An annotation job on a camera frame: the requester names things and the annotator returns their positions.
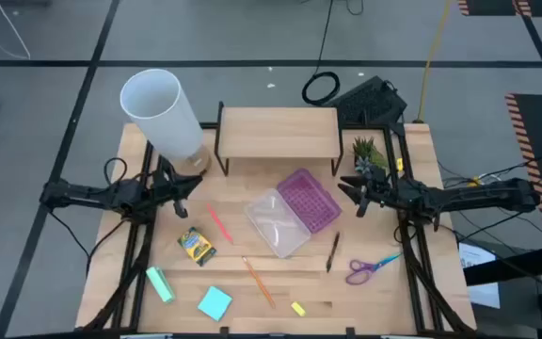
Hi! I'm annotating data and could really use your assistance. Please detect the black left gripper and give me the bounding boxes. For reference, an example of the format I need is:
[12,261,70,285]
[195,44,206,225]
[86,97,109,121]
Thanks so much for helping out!
[151,156,204,219]

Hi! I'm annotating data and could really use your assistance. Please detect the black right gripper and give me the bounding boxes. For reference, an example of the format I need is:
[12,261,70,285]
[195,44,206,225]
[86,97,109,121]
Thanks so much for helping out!
[337,165,402,218]

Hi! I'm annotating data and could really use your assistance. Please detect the clear pencil case purple lid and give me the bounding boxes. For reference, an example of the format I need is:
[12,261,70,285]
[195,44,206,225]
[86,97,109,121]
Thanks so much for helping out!
[244,168,343,259]

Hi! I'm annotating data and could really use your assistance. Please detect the yellow green crayon box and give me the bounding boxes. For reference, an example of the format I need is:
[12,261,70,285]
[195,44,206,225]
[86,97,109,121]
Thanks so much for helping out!
[177,226,218,267]

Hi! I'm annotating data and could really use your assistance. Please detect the black pen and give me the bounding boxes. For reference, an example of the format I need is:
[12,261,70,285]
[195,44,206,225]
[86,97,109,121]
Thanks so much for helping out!
[325,231,342,274]

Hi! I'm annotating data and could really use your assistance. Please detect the purple blue scissors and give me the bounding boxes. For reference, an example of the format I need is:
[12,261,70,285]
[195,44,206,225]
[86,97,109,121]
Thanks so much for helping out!
[344,251,404,286]

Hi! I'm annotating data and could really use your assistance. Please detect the mint green stapler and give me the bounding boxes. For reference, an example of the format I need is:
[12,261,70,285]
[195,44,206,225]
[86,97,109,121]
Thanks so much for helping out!
[145,266,177,304]

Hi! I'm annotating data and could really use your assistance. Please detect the blue sticky note pad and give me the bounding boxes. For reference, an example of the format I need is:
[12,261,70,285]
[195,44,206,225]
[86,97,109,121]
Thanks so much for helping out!
[197,285,233,323]

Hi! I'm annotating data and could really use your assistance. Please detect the orange pencil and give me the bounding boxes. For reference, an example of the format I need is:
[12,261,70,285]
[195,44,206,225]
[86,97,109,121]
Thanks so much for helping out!
[241,255,277,311]

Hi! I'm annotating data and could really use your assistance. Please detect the succulent plant in black pot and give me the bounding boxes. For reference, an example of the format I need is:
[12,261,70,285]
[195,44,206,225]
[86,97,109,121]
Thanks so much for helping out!
[351,136,390,176]

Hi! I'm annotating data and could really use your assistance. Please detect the white shade lamp wooden base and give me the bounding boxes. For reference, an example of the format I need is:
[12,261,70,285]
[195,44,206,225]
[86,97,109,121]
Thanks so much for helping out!
[119,68,213,178]

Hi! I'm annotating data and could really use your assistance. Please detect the black perforated computer box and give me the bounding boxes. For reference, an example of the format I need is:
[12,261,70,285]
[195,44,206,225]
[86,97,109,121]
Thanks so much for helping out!
[325,74,408,126]

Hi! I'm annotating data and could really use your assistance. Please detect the wooden shelf riser black legs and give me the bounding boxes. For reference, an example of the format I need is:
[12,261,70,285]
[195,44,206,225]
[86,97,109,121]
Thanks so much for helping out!
[214,101,345,178]

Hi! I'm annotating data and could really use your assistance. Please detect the white paper sheet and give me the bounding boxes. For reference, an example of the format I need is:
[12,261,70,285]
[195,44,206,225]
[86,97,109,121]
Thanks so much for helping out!
[457,242,502,310]

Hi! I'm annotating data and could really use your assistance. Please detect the black metal beam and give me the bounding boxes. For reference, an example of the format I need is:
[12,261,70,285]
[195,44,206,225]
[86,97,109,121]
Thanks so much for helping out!
[463,243,542,287]

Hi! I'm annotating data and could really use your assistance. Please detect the large hazard-striped black mat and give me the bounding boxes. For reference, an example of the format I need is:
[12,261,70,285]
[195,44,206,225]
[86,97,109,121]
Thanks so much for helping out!
[504,92,542,246]

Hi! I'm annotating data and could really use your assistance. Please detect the small hazard-striped black mat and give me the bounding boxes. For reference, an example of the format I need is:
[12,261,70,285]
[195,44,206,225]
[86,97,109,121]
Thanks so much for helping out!
[457,0,542,19]

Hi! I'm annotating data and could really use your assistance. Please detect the black metal table frame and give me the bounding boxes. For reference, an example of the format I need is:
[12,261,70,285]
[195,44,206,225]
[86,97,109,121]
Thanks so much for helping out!
[75,121,477,339]

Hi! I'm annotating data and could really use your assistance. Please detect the black coiled floor cable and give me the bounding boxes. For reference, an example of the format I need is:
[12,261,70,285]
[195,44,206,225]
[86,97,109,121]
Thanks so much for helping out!
[301,0,342,107]

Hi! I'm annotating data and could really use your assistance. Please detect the yellow extension cable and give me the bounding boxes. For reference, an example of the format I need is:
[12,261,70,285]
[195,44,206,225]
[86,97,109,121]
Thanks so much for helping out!
[414,0,455,124]

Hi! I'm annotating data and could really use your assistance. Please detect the white floor cable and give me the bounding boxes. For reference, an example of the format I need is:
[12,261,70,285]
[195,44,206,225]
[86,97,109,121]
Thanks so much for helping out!
[0,0,32,61]

